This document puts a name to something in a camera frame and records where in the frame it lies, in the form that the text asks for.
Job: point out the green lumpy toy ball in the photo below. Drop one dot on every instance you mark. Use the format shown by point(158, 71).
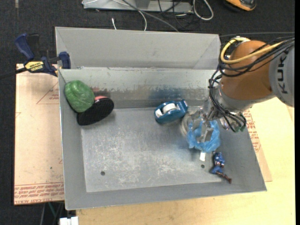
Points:
point(79, 96)

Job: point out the blue toy figure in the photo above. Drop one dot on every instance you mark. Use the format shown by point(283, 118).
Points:
point(218, 164)

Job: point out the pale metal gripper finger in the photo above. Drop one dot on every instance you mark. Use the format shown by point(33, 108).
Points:
point(209, 135)
point(201, 132)

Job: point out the clear round glass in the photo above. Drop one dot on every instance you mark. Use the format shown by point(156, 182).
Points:
point(185, 126)

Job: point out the grey metal bin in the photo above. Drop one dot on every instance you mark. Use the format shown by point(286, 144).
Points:
point(140, 149)

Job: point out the brown cardboard board red print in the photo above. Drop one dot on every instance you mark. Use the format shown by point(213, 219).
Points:
point(37, 137)

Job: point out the blue plastic bag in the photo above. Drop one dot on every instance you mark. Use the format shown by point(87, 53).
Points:
point(214, 139)

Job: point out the blue tape dispenser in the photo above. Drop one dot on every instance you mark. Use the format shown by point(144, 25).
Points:
point(168, 112)

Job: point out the small white tag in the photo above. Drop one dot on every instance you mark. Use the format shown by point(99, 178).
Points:
point(202, 156)

